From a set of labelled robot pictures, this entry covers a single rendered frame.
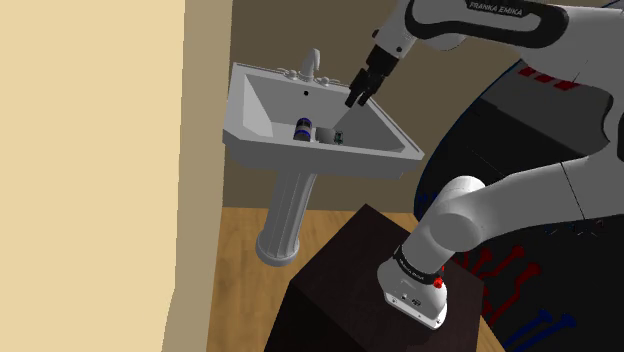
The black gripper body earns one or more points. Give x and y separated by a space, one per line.
380 61

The dark robot stand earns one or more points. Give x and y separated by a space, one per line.
341 282

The blue banded dark can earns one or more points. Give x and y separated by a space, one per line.
302 130

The white pedestal sink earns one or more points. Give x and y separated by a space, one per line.
287 161

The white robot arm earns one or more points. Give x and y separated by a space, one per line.
531 195

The dark patterned shower curtain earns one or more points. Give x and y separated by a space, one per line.
492 146

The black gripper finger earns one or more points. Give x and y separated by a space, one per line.
366 93
353 92

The grey cup with green print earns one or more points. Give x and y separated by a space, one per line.
325 135

